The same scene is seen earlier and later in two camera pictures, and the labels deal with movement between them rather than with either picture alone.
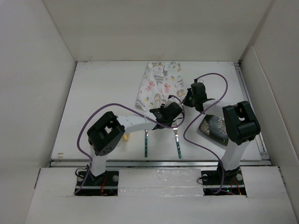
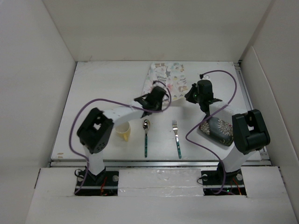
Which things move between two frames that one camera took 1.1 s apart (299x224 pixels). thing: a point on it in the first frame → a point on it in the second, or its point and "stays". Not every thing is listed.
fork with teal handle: x=175 y=130 stays
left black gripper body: x=162 y=106 → x=158 y=106
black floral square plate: x=215 y=127 stays
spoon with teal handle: x=146 y=131 stays
